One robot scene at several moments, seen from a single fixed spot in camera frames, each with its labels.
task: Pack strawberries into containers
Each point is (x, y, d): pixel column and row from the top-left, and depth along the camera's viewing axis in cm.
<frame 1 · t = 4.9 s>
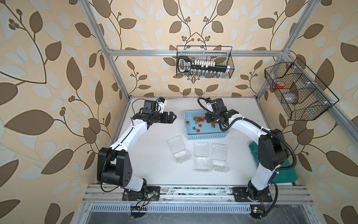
left hand: (167, 114, 85), fingers open
right hand: (208, 114, 93), fingers closed
blue plastic basket: (197, 128, 102), on the table
left clear clamshell container: (177, 147, 95), on the table
middle clear clamshell container: (203, 161, 88), on the table
right clear clamshell container: (219, 154, 91), on the table
strawberries in blue basket: (199, 119, 107), on the table

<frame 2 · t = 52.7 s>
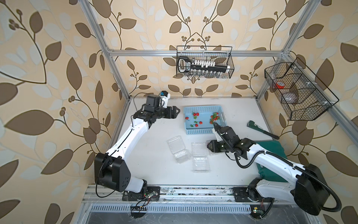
left hand: (172, 108, 80), fingers open
right hand: (209, 145, 83), fingers open
green pipe wrench: (251, 123, 104), point 2 cm above the table
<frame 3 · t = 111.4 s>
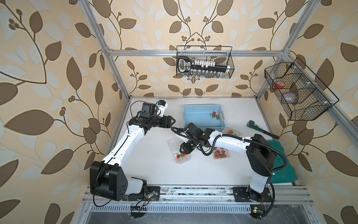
left hand: (168, 118, 81), fingers open
right hand: (182, 148, 85), fingers open
strawberry in left container: (181, 155, 88), on the table
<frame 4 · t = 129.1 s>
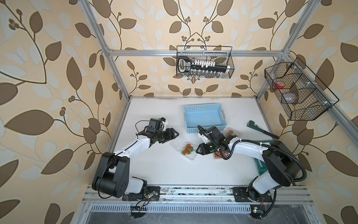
left hand: (173, 133, 87), fingers open
right hand: (198, 150, 87), fingers open
strawberry in left container: (189, 149, 91), point 2 cm above the table
